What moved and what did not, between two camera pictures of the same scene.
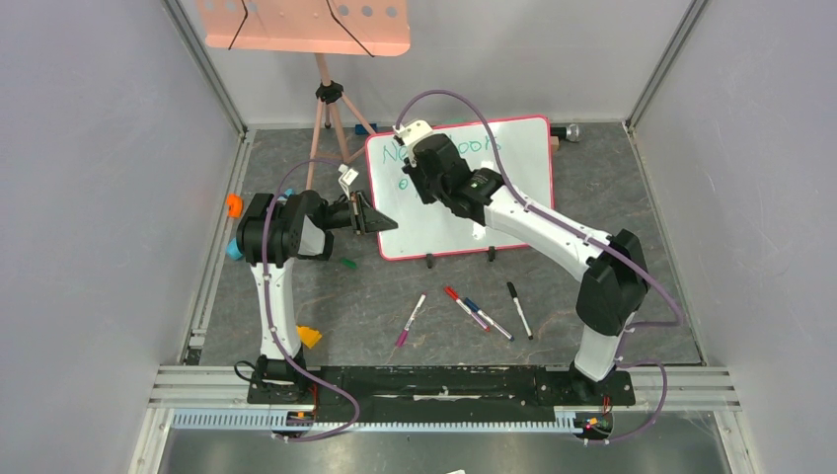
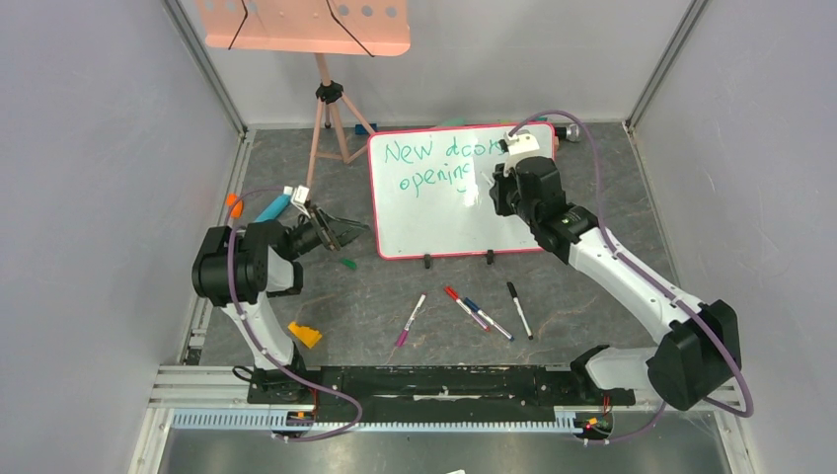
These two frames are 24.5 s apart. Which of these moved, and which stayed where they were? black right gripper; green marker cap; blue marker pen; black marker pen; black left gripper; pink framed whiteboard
Moved: black right gripper; black left gripper
Stayed: pink framed whiteboard; blue marker pen; black marker pen; green marker cap
